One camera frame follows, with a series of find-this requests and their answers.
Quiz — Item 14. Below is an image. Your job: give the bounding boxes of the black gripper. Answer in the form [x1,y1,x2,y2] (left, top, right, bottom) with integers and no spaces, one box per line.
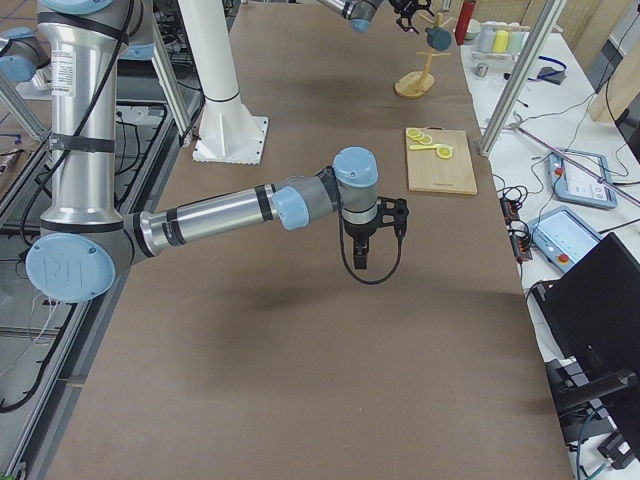
[390,0,433,33]
[342,197,409,270]

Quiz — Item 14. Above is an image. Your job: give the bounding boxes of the teal blue mug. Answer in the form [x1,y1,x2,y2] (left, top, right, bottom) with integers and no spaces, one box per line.
[425,27,452,52]

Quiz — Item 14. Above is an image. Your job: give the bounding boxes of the red cylinder cup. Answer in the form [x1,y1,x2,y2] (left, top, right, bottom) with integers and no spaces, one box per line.
[455,0,476,46]

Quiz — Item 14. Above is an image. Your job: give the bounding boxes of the wooden cup rack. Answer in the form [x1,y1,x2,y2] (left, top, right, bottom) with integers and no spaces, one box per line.
[394,13,451,99]

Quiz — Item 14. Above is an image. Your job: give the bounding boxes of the grey cup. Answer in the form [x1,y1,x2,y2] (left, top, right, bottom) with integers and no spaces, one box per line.
[476,25,496,53]

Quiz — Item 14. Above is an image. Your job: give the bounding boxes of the yellow cup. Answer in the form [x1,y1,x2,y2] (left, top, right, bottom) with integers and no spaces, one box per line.
[492,29,509,54]

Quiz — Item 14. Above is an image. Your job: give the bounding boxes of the small metal tin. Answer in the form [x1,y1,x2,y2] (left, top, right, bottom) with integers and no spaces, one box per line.
[473,62,489,78]

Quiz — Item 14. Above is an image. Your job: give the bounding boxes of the yellow plastic knife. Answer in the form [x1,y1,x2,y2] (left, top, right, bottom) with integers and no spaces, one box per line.
[408,144,441,151]

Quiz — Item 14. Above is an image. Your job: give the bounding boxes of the lemon slice top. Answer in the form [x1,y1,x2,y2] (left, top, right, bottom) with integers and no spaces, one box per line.
[405,128,425,141]

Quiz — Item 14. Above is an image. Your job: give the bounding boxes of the lemon slice middle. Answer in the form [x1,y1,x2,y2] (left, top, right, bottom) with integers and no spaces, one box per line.
[418,134,433,145]

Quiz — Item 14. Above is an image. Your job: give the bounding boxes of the lemon slice front pair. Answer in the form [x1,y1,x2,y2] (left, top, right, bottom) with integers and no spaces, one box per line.
[435,144,454,159]

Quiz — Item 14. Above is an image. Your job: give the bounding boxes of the blue teach pendant tablet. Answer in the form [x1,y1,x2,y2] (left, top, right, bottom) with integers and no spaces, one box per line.
[548,149,618,209]

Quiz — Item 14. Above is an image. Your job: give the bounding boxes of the black laptop monitor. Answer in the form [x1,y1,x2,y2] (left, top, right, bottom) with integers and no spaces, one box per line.
[540,233,639,453]

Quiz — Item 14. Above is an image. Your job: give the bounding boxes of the metal rod stand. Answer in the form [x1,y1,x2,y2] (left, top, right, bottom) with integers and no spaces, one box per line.
[509,112,640,207]

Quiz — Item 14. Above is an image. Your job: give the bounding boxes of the aluminium frame post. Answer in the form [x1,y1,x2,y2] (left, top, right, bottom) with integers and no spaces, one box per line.
[478,0,566,157]

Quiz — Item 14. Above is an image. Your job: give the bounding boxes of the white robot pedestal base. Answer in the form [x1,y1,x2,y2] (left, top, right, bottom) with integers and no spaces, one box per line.
[179,0,268,165]

